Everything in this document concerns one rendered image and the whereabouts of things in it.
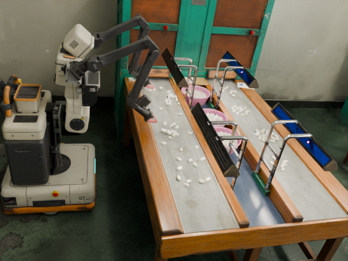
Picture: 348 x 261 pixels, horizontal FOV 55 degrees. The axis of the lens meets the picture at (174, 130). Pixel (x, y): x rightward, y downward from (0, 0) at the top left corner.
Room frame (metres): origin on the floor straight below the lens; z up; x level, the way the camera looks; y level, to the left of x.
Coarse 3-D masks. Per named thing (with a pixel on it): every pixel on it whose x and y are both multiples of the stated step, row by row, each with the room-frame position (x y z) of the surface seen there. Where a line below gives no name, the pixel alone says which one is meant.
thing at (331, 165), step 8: (280, 104) 1.98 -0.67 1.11; (272, 112) 1.97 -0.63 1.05; (280, 112) 1.92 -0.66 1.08; (288, 112) 1.88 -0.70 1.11; (288, 128) 1.77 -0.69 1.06; (296, 128) 1.73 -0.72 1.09; (304, 128) 1.70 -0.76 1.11; (312, 136) 1.63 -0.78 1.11; (304, 144) 1.60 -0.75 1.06; (312, 144) 1.57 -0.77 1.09; (320, 144) 1.55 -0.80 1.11; (312, 152) 1.53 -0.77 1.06; (320, 152) 1.50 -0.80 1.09; (320, 160) 1.47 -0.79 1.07; (328, 160) 1.44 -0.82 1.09; (328, 168) 1.41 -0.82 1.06; (336, 168) 1.42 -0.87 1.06
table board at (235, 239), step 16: (288, 224) 1.29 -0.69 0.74; (304, 224) 1.31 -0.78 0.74; (320, 224) 1.34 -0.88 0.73; (336, 224) 1.37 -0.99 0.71; (176, 240) 1.09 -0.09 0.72; (192, 240) 1.12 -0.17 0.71; (208, 240) 1.15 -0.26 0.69; (224, 240) 1.17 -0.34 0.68; (240, 240) 1.20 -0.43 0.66; (256, 240) 1.23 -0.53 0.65; (272, 240) 1.26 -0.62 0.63; (288, 240) 1.29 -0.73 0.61; (304, 240) 1.33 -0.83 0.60; (160, 256) 1.08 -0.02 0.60; (176, 256) 1.10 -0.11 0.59
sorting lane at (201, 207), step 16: (160, 80) 2.91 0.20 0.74; (160, 96) 2.57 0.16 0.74; (160, 112) 2.30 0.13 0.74; (176, 112) 2.33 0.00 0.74; (160, 128) 2.06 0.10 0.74; (176, 128) 2.09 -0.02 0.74; (160, 144) 1.86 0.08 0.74; (176, 144) 1.88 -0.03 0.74; (192, 144) 1.91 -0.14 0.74; (176, 160) 1.71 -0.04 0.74; (176, 176) 1.55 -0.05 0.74; (192, 176) 1.57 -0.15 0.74; (208, 176) 1.60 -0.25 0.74; (176, 192) 1.41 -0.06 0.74; (192, 192) 1.43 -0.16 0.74; (208, 192) 1.45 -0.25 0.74; (192, 208) 1.31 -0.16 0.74; (208, 208) 1.32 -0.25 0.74; (224, 208) 1.34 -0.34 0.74; (192, 224) 1.19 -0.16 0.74; (208, 224) 1.21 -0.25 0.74; (224, 224) 1.22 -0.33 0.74
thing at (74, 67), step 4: (72, 64) 1.89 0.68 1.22; (76, 64) 1.86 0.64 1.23; (80, 64) 1.87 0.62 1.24; (72, 68) 1.85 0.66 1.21; (76, 68) 1.85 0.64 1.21; (80, 68) 1.86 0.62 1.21; (84, 68) 1.86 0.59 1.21; (72, 72) 1.82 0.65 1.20; (76, 72) 1.84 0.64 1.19; (80, 72) 1.85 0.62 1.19; (84, 72) 1.90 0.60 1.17; (76, 76) 1.82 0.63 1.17; (80, 76) 1.87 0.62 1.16
